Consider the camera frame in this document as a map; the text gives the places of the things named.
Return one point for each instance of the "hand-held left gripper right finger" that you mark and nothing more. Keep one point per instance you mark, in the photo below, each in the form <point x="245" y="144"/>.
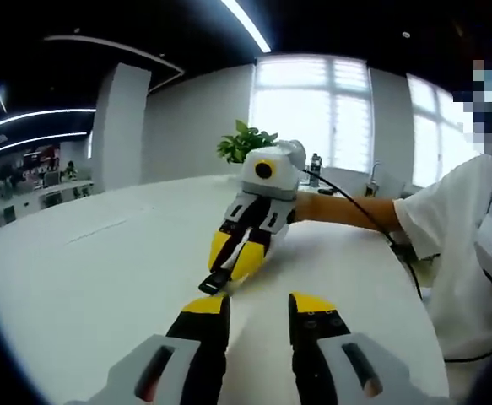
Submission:
<point x="313" y="337"/>

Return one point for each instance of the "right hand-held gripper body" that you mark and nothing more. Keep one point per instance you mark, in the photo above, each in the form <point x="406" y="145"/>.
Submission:
<point x="277" y="177"/>

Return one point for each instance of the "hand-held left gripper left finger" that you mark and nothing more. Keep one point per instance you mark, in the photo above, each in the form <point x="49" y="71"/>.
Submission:
<point x="203" y="337"/>

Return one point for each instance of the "dark water bottle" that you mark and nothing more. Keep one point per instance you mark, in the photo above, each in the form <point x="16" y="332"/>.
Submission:
<point x="315" y="171"/>

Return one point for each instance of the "green plant in white pot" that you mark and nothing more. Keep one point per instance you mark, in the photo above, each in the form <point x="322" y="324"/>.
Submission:
<point x="239" y="145"/>

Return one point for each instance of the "window with white blinds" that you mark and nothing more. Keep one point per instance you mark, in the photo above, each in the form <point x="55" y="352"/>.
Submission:
<point x="435" y="135"/>
<point x="311" y="114"/>

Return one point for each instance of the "person's white shirt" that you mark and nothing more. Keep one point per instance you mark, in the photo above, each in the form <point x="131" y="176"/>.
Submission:
<point x="448" y="261"/>

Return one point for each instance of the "long ceiling light strip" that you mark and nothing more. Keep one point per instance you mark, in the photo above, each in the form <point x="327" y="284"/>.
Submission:
<point x="34" y="141"/>
<point x="245" y="23"/>
<point x="43" y="116"/>

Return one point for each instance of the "long white office desk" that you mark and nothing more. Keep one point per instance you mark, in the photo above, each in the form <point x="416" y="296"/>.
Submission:
<point x="34" y="198"/>

